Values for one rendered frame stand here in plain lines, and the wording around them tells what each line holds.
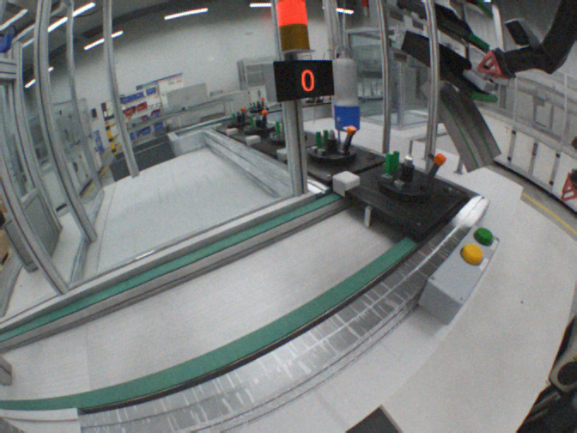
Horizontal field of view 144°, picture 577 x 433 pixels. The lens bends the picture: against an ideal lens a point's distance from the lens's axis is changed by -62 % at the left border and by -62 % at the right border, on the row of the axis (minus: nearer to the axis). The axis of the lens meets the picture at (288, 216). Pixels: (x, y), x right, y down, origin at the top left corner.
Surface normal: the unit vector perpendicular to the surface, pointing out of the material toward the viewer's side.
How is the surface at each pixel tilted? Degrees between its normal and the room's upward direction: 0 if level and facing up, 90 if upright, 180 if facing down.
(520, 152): 90
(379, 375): 0
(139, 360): 0
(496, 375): 0
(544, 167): 90
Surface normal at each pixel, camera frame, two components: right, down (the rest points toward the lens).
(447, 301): -0.85, 0.36
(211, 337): -0.09, -0.83
